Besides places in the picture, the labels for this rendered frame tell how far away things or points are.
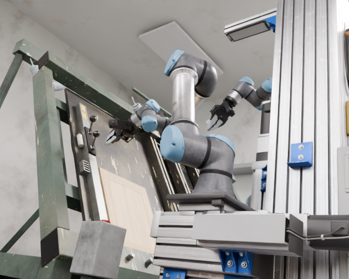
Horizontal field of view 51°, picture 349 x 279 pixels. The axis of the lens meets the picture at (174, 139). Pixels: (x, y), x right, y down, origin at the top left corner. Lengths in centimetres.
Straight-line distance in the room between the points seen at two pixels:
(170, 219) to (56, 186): 59
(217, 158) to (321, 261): 44
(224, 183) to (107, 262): 48
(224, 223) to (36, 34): 487
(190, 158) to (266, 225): 39
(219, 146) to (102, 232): 50
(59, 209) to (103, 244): 33
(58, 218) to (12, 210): 344
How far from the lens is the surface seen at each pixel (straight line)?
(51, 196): 163
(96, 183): 187
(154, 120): 177
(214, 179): 122
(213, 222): 102
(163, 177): 243
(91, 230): 136
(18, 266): 168
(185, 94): 138
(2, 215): 492
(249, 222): 97
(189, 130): 124
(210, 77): 154
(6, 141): 498
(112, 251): 136
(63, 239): 151
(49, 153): 178
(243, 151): 558
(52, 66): 232
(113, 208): 189
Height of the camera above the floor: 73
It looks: 23 degrees up
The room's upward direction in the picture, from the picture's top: 10 degrees clockwise
